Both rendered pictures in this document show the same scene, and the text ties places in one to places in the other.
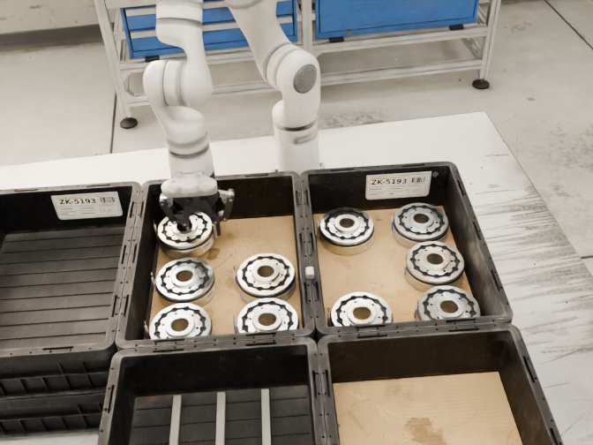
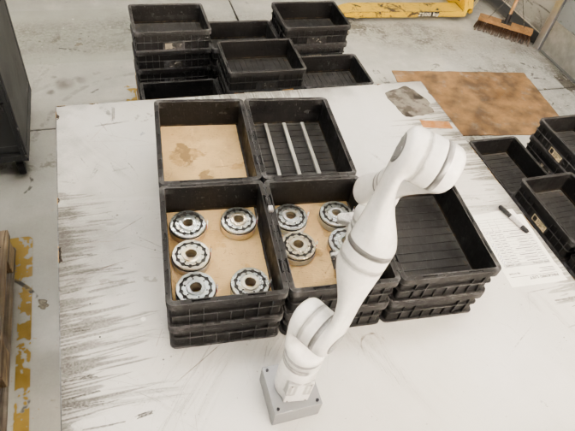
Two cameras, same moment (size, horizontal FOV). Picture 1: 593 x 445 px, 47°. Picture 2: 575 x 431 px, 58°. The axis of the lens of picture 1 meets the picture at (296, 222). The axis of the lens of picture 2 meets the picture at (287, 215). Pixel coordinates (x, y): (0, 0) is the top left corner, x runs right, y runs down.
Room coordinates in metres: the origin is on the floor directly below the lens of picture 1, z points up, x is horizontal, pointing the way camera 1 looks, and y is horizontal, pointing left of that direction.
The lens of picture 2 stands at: (1.71, -0.27, 1.99)
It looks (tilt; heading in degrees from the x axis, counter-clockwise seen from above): 48 degrees down; 162
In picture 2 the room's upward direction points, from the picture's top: 11 degrees clockwise
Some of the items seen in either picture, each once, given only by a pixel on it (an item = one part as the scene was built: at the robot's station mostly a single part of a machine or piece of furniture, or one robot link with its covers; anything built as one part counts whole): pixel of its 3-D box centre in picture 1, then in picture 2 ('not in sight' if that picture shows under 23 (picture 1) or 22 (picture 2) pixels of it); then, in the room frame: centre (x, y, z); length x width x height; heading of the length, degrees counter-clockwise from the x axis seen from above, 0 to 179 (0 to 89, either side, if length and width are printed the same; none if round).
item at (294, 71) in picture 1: (292, 88); (311, 333); (1.20, -0.01, 1.01); 0.09 x 0.09 x 0.17; 37
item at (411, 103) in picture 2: not in sight; (409, 100); (-0.06, 0.76, 0.71); 0.22 x 0.19 x 0.01; 7
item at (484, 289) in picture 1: (392, 262); (219, 250); (0.84, -0.17, 0.87); 0.40 x 0.30 x 0.11; 2
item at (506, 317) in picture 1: (394, 241); (220, 238); (0.84, -0.17, 0.92); 0.40 x 0.30 x 0.02; 2
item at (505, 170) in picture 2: not in sight; (502, 179); (0.02, 1.41, 0.26); 0.40 x 0.30 x 0.23; 7
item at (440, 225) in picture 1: (421, 221); (195, 288); (0.96, -0.24, 0.86); 0.10 x 0.10 x 0.01
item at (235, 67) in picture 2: not in sight; (257, 91); (-0.59, 0.18, 0.37); 0.40 x 0.30 x 0.45; 97
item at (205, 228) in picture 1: (184, 229); not in sight; (0.94, 0.21, 0.88); 0.10 x 0.10 x 0.01
